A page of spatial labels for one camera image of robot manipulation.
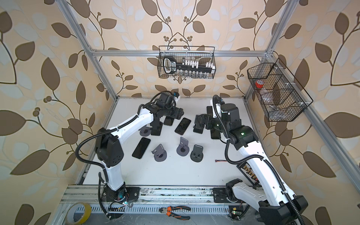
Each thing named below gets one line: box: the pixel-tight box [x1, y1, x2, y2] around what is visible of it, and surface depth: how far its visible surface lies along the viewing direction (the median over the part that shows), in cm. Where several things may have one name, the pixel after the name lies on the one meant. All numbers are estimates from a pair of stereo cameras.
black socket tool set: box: [163, 56, 216, 78], surface depth 86 cm
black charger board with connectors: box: [236, 161, 261, 187], surface depth 82 cm
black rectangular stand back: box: [193, 113, 206, 135], surface depth 98 cm
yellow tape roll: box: [65, 202, 92, 225], surface depth 69 cm
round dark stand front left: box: [151, 143, 168, 162], surface depth 87 cm
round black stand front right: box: [190, 144, 204, 163], surface depth 86 cm
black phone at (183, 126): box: [174, 117, 192, 136], surface depth 104 cm
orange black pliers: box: [158, 205, 191, 221], surface depth 71 cm
